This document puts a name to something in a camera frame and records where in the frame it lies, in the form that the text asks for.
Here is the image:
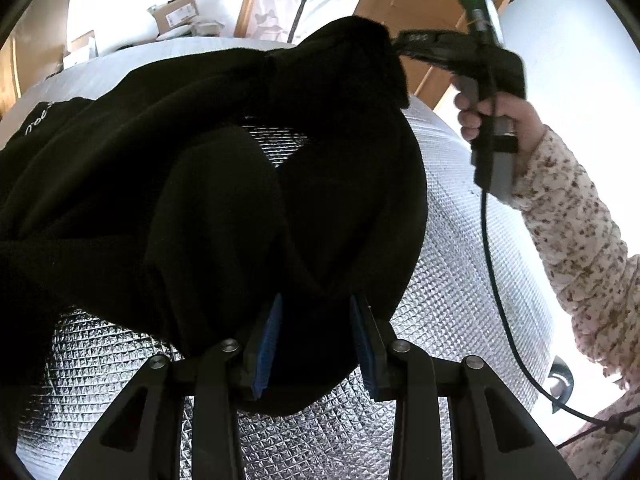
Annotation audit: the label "black curtain strip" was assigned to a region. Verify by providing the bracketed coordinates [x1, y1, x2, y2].
[287, 0, 327, 42]

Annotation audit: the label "person's right forearm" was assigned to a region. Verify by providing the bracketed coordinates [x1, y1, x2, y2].
[510, 127, 640, 391]

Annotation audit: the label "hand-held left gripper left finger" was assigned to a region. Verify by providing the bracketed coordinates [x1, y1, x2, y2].
[56, 293, 285, 480]

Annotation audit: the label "wooden wardrobe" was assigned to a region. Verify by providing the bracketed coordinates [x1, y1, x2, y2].
[0, 0, 71, 111]

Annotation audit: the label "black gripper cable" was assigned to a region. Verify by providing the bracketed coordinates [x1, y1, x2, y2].
[480, 185, 638, 433]

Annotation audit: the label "brown cardboard box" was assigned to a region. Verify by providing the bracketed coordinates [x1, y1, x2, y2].
[147, 0, 199, 36]

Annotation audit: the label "small white box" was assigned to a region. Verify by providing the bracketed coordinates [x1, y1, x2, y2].
[62, 30, 99, 69]

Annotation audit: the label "black fleece garment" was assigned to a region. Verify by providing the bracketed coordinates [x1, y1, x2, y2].
[0, 15, 429, 418]

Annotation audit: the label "silver quilted foil mat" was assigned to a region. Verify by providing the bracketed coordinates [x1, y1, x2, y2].
[0, 42, 559, 480]

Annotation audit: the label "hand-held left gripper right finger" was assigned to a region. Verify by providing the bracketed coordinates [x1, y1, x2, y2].
[348, 293, 577, 480]

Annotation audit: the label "person's floral clothing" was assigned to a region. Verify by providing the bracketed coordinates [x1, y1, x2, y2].
[555, 395, 640, 480]

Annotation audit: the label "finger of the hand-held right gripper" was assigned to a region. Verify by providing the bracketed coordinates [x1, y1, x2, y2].
[391, 30, 454, 69]

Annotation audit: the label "person's right hand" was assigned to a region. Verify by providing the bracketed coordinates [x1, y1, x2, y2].
[451, 83, 547, 164]

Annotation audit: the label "dark round object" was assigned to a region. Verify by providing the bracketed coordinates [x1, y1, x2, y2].
[546, 354, 574, 404]

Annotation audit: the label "grey parcel bags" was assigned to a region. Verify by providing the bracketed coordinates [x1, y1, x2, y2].
[159, 22, 227, 42]

